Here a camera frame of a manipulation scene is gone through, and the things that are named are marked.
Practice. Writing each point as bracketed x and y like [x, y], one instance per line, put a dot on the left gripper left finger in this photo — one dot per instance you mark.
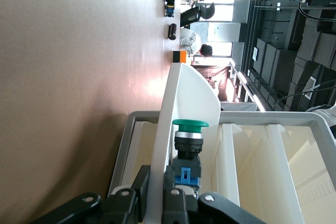
[123, 205]

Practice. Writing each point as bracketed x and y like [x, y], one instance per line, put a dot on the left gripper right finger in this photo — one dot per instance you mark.
[178, 208]

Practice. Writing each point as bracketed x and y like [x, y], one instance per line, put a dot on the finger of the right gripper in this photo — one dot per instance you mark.
[182, 56]

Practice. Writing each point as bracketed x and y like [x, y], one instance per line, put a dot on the green push button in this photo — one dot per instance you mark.
[189, 142]

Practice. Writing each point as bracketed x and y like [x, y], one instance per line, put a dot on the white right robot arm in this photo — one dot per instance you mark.
[325, 109]

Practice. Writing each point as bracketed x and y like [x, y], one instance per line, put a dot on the white drawer cabinet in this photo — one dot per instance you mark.
[120, 155]

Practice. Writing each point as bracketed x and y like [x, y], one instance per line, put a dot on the red push button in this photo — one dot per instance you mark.
[170, 1]

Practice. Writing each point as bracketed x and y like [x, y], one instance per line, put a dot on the person in white shirt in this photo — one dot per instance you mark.
[190, 40]

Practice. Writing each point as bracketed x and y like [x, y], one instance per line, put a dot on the black cylindrical capacitor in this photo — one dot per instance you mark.
[172, 32]

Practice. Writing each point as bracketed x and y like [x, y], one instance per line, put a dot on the black monitor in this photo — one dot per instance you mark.
[189, 16]

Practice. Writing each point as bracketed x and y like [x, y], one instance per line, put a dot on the black office chair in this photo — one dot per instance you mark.
[207, 11]

